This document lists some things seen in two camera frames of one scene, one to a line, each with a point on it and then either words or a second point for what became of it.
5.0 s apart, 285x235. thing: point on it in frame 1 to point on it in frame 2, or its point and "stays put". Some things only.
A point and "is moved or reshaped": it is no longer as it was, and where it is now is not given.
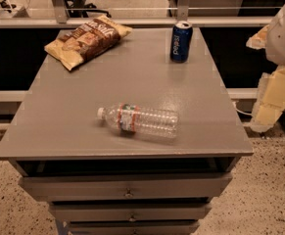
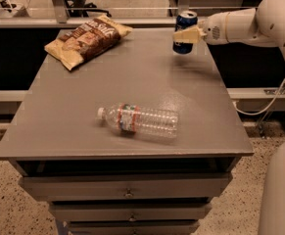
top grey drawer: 127,186 stays put
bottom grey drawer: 169,227 stays put
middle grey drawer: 129,211 stays put
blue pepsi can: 182,35 is moved or reshaped
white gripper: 284,39 to 213,28
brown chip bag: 88,40 stays put
